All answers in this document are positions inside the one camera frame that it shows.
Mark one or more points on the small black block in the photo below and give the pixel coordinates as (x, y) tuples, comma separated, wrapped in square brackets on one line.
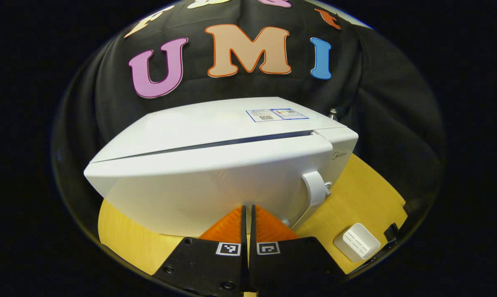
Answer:
[(391, 232)]

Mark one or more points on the white ribbed plastic box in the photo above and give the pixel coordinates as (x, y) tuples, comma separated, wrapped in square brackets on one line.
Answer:
[(356, 243)]

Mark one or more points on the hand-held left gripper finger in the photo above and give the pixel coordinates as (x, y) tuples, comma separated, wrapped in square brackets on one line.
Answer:
[(252, 231), (244, 231)]

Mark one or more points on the white microwave oven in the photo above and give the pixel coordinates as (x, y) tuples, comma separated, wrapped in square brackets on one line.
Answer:
[(211, 185)]

